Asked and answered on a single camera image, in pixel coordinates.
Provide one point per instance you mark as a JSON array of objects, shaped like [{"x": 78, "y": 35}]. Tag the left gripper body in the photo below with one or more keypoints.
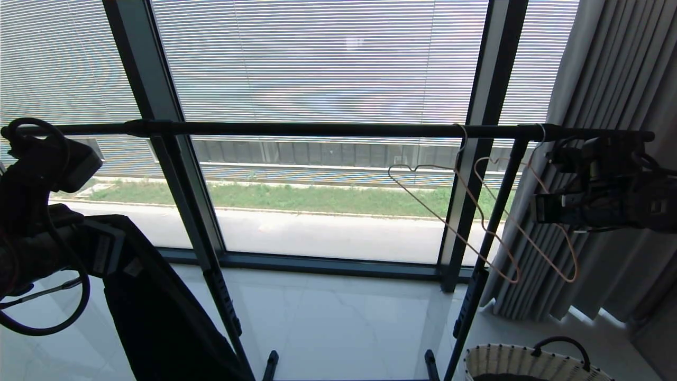
[{"x": 79, "y": 243}]

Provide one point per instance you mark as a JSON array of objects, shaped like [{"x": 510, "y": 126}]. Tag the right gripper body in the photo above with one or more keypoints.
[{"x": 608, "y": 206}]

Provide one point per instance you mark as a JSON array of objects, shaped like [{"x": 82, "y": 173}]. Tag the pink clothes hanger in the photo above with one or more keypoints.
[
  {"x": 449, "y": 227},
  {"x": 569, "y": 248}
]

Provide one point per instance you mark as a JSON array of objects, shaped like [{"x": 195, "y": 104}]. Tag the black garment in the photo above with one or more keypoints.
[{"x": 158, "y": 317}]

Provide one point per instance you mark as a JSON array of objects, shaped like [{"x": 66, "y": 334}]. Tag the white laundry basket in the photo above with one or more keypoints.
[{"x": 508, "y": 360}]

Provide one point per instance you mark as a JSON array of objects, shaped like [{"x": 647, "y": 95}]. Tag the black clothes rack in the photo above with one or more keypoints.
[{"x": 317, "y": 128}]

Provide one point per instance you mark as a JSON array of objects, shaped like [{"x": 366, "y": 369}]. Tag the beige curtain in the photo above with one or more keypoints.
[{"x": 624, "y": 63}]

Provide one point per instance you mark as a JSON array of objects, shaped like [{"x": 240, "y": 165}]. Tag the window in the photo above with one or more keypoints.
[{"x": 317, "y": 63}]

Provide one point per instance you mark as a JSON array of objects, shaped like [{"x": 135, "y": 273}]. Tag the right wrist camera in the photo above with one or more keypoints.
[{"x": 613, "y": 156}]

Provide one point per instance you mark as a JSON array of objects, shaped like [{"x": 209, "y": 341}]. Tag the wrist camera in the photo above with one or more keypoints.
[
  {"x": 69, "y": 164},
  {"x": 613, "y": 156}
]

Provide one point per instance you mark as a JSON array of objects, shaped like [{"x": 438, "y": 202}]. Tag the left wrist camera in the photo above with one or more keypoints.
[{"x": 69, "y": 164}]

